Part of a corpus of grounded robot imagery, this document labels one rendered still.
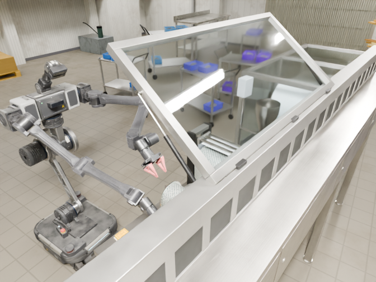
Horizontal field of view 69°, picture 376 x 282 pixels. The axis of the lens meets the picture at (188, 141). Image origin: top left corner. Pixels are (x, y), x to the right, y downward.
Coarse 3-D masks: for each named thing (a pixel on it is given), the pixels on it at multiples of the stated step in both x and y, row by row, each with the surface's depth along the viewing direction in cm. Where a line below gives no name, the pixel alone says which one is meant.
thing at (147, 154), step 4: (148, 148) 138; (140, 152) 137; (144, 152) 136; (148, 152) 137; (152, 152) 138; (160, 152) 140; (144, 156) 137; (148, 156) 136; (152, 156) 136; (148, 160) 135; (144, 164) 138
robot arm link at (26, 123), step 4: (24, 116) 150; (16, 120) 149; (20, 120) 149; (24, 120) 149; (28, 120) 150; (20, 124) 148; (24, 124) 149; (28, 124) 151; (32, 124) 153; (24, 128) 149; (28, 128) 151
